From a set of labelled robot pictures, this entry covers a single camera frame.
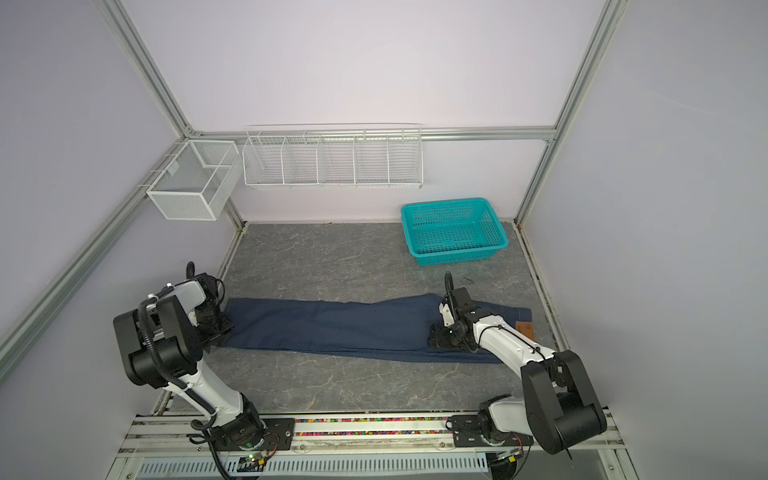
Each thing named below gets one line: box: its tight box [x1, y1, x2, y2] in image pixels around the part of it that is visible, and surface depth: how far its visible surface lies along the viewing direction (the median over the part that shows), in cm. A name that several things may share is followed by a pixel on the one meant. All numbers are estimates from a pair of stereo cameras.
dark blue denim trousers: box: [221, 293, 534, 363], surface depth 93 cm
